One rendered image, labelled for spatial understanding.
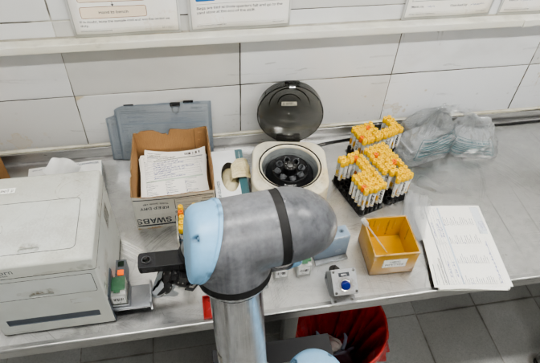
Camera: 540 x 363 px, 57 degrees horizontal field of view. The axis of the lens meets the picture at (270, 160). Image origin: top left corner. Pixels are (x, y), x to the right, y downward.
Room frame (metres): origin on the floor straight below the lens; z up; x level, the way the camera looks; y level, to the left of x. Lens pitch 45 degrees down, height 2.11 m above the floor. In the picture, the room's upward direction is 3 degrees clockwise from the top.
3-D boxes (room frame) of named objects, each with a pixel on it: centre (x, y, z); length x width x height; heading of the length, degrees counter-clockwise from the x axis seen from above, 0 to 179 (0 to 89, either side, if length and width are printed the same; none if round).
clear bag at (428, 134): (1.34, -0.55, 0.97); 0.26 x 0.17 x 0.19; 118
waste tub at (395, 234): (0.86, -0.36, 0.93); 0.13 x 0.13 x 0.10; 10
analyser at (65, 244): (0.71, 0.53, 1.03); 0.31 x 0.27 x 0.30; 102
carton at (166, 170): (1.06, 0.30, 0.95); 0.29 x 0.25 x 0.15; 12
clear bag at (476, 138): (1.37, -0.73, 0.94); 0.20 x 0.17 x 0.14; 83
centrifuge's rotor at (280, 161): (1.09, -0.06, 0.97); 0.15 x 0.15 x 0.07
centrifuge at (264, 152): (1.08, -0.07, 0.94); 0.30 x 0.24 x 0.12; 3
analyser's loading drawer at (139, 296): (0.64, 0.39, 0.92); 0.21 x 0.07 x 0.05; 102
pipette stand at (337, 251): (0.85, -0.19, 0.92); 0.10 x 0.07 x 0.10; 109
